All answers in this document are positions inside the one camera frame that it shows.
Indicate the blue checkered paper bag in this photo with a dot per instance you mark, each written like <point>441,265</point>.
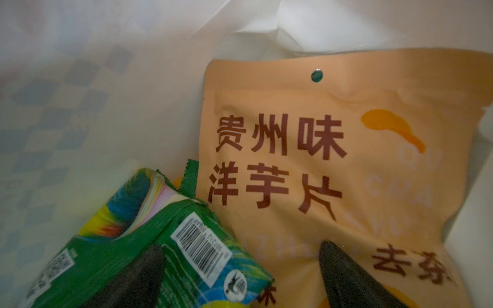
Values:
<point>93,90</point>

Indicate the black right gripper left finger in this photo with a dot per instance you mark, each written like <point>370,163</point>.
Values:
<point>138,285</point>

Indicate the orange potato chip bag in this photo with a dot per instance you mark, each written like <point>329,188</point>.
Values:
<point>366,150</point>

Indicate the green snack bag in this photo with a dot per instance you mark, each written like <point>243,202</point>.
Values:
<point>152,244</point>

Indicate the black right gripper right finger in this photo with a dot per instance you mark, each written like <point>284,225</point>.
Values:
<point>347,284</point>

